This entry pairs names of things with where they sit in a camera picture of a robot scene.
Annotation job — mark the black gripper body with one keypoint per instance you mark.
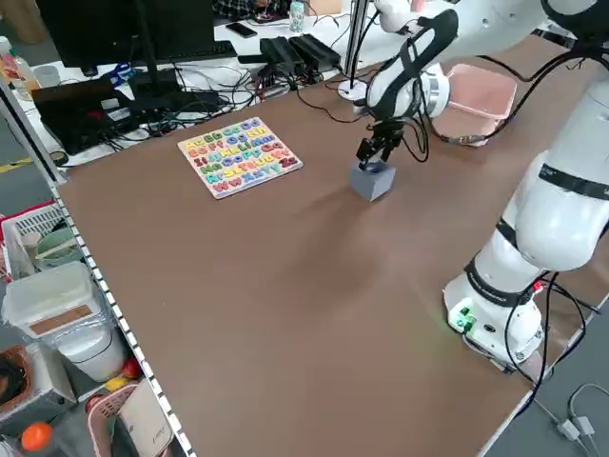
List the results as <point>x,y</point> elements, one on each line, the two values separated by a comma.
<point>387,129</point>

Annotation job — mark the grey block with round hole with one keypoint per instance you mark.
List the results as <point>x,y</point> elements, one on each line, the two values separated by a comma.
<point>371,188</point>

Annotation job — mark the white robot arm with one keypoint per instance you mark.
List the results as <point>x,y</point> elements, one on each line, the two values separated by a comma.
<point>556,214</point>

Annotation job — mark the pink plastic bin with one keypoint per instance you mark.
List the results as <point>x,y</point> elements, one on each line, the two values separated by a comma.
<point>480,102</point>

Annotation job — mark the red toy fruit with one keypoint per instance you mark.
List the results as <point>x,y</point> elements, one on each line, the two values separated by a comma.
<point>132,368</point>

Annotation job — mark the yellow toy fruit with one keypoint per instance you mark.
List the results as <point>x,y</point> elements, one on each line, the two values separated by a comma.
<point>117,384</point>

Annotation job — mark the black power adapter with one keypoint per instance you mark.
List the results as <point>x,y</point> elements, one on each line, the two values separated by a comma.
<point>314,47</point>
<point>280,50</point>

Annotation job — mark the colourful alphabet puzzle board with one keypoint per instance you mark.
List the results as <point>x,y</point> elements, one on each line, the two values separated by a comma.
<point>238,157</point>

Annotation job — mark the light drink can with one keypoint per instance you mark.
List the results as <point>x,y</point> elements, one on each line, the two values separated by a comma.
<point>297,19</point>

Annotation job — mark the black smartphone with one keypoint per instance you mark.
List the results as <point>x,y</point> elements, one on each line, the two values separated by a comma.
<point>241,29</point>

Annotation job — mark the black keyboard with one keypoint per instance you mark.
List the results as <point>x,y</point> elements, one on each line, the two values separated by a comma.
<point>209,50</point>

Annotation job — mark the black monitor stand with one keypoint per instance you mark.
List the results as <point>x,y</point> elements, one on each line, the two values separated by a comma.
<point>151,66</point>

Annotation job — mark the black computer monitor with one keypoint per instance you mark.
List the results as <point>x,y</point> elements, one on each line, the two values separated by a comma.
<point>95,28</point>

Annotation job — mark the dark tape roll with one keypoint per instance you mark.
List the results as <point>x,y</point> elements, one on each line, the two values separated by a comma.
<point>58,158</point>

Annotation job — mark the green bowl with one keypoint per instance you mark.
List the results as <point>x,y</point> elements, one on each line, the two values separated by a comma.
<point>57,247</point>

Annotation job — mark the white cup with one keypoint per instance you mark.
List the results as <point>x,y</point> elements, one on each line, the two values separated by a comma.
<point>46,76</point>

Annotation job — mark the white plug adapter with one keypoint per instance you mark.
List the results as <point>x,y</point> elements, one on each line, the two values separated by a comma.
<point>585,425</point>
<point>568,430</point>

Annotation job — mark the white round container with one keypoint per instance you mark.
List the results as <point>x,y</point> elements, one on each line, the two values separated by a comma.
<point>95,354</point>

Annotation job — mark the white plastic basket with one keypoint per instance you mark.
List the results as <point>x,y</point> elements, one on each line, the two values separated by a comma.
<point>33,219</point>

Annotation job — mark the clear plastic storage container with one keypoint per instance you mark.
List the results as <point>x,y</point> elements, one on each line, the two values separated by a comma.
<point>47,290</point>

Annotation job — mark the white cardboard box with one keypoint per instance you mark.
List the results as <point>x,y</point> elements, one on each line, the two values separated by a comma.
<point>147,423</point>

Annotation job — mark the orange juice bottle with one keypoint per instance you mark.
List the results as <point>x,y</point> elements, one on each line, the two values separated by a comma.
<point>14,66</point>

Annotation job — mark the pink plastic basket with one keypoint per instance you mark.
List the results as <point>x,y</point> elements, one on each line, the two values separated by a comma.
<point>102,409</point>

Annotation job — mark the brown wicker basket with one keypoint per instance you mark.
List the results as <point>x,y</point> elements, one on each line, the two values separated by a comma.
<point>14,381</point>

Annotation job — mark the orange ball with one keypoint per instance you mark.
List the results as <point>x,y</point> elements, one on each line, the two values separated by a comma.
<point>37,436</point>

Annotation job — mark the aluminium post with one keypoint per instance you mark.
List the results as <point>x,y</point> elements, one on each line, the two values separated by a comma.
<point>356,38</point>

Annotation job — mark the metal shelf rail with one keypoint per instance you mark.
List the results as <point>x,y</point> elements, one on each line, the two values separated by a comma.
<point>119,319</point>

